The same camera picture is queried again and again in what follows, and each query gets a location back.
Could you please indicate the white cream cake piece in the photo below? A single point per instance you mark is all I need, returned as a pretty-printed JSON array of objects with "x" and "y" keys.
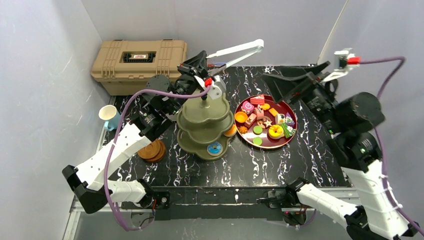
[{"x": 280, "y": 119}]

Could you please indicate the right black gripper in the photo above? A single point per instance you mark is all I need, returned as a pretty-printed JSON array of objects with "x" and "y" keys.
[{"x": 298, "y": 88}]

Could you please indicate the yellow frosted donut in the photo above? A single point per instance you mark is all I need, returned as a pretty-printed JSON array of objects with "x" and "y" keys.
[{"x": 276, "y": 132}]

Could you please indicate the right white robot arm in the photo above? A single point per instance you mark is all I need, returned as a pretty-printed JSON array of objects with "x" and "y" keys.
[{"x": 378, "y": 216}]

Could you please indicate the yellow square cracker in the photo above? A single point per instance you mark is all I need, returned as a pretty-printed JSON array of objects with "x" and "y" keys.
[{"x": 273, "y": 112}]

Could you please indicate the purple cake slice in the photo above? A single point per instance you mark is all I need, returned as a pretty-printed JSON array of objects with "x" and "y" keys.
[{"x": 289, "y": 120}]

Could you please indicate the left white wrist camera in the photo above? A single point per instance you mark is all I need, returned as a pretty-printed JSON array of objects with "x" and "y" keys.
[{"x": 216, "y": 87}]

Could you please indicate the yellow fish shaped cookie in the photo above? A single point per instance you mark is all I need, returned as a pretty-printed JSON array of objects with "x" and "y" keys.
[{"x": 265, "y": 106}]

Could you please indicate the brown wooden coaster stack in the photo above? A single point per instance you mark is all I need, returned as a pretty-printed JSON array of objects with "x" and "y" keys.
[{"x": 153, "y": 153}]

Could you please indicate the white handled metal tongs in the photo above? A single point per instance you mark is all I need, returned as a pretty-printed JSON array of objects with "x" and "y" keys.
[{"x": 254, "y": 47}]

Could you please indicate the green layered cake slice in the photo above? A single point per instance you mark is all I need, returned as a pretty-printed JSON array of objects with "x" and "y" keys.
[{"x": 288, "y": 131}]

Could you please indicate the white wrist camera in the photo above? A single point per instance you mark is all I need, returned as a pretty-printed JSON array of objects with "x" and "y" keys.
[
  {"x": 345, "y": 61},
  {"x": 216, "y": 87}
]

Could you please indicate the tan plastic toolbox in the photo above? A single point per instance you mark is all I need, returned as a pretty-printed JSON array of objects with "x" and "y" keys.
[{"x": 124, "y": 67}]

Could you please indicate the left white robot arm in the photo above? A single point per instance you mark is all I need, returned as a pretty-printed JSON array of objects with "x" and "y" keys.
[{"x": 90, "y": 182}]

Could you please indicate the dark red round tray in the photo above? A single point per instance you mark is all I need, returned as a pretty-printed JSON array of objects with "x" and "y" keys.
[{"x": 267, "y": 142}]

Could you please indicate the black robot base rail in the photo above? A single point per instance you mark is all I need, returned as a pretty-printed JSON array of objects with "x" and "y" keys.
[{"x": 190, "y": 202}]

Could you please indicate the green three-tier dessert stand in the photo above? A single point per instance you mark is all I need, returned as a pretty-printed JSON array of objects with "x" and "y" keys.
[{"x": 202, "y": 122}]

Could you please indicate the star shaped cookie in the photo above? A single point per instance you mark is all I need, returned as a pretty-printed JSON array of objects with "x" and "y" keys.
[{"x": 266, "y": 122}]

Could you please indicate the pink strawberry cake square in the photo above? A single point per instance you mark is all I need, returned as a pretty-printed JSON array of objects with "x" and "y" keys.
[{"x": 250, "y": 120}]

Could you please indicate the blue mug cream interior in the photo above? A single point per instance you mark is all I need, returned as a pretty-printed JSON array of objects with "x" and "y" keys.
[{"x": 111, "y": 117}]

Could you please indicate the green macaron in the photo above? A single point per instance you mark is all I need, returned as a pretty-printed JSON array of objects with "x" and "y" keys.
[
  {"x": 257, "y": 130},
  {"x": 257, "y": 141}
]

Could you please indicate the small round yellow cookie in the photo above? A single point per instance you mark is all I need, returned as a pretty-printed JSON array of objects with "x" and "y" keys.
[{"x": 243, "y": 129}]

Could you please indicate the orange tart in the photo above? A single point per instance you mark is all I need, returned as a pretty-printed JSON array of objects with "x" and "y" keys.
[{"x": 240, "y": 117}]

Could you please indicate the orange glazed donut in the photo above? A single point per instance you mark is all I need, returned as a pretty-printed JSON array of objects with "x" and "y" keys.
[{"x": 231, "y": 132}]

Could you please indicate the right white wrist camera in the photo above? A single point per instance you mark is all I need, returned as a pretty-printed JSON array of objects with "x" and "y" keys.
[{"x": 345, "y": 61}]

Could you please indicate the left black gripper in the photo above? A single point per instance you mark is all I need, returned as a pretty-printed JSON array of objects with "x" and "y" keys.
[{"x": 194, "y": 68}]

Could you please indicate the pink swirl roll cake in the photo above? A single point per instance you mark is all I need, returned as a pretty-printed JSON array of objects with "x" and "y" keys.
[{"x": 247, "y": 107}]

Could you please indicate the red layered cake slice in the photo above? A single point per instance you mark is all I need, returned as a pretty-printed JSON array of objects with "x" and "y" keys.
[{"x": 257, "y": 100}]

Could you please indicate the blue frosted donut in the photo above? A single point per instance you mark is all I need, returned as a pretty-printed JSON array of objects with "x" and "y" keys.
[{"x": 214, "y": 149}]

